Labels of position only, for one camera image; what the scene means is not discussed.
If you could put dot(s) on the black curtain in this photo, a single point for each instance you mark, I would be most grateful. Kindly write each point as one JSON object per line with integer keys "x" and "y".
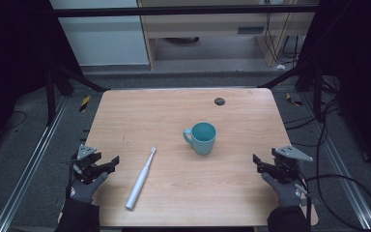
{"x": 357, "y": 64}
{"x": 13, "y": 64}

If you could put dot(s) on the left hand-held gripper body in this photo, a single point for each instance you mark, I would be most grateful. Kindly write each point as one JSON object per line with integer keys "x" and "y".
{"x": 86, "y": 161}

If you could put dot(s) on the person's left hand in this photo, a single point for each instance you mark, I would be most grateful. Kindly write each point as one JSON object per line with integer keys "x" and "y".
{"x": 85, "y": 190}

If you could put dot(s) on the yellow black floor tape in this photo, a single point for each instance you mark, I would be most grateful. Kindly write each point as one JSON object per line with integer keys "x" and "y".
{"x": 293, "y": 100}
{"x": 84, "y": 103}

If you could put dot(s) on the white cabinet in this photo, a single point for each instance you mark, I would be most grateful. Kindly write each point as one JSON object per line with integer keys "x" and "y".
{"x": 103, "y": 38}

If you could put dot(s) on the teal cup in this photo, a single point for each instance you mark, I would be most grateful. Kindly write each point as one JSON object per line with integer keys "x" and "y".
{"x": 203, "y": 138}

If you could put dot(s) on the white electric toothbrush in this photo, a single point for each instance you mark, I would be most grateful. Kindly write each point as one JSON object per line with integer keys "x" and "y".
{"x": 140, "y": 180}

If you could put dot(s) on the black horizontal frame bar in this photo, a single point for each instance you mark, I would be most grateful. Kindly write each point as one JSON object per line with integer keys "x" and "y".
{"x": 174, "y": 11}

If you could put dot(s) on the light wooden desk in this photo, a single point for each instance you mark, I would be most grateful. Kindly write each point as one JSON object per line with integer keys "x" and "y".
{"x": 212, "y": 24}

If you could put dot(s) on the black diagonal frame strut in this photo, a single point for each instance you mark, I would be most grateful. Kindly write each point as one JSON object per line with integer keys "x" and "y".
{"x": 286, "y": 75}
{"x": 80, "y": 79}

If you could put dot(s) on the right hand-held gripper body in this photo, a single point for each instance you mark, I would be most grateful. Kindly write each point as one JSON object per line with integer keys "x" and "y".
{"x": 286, "y": 164}

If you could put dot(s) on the small white floor object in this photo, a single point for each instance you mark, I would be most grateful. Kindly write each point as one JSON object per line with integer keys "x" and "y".
{"x": 280, "y": 67}

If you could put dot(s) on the person's right hand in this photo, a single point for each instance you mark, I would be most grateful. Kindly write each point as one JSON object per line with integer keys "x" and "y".
{"x": 283, "y": 192}

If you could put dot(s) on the dark round table grommet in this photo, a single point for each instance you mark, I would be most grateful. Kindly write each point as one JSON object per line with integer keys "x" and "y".
{"x": 219, "y": 101}

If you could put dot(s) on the aluminium floor rail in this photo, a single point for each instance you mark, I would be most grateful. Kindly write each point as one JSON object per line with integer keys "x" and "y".
{"x": 341, "y": 167}
{"x": 29, "y": 167}

